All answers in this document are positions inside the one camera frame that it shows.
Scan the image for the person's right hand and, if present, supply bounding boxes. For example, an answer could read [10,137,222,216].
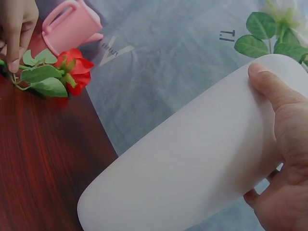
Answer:
[242,62,308,231]

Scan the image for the person's left hand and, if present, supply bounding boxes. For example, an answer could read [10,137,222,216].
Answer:
[0,0,40,74]

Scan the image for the red artificial rose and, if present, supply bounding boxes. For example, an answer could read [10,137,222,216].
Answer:
[0,48,95,98]

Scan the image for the white vase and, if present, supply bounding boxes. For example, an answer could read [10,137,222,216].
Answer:
[77,54,308,231]

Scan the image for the white artificial flower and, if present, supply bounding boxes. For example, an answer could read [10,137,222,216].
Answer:
[233,0,308,73]

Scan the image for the pink plastic cup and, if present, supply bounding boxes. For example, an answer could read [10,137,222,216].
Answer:
[41,0,104,55]

